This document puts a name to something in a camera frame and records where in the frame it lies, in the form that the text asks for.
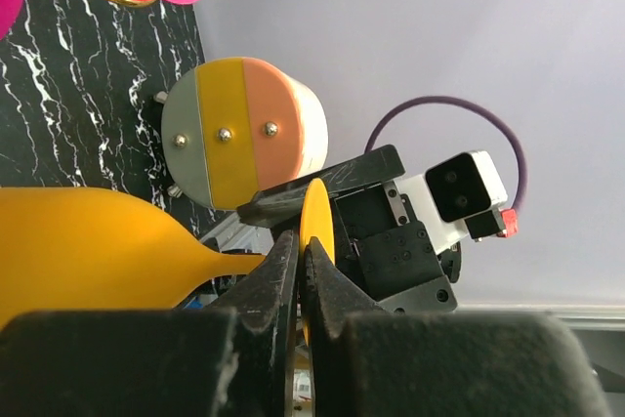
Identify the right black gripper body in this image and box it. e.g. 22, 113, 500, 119
331, 181, 459, 313

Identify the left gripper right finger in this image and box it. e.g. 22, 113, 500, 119
305, 239, 610, 416

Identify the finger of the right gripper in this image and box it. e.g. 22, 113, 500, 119
236, 144, 406, 230

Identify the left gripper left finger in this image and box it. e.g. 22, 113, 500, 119
1, 231, 299, 416

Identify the orange wine glass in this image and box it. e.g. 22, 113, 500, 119
0, 178, 337, 350

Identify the white bucket orange lid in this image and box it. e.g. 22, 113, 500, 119
153, 57, 329, 211

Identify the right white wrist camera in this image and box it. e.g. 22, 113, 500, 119
395, 150, 516, 254

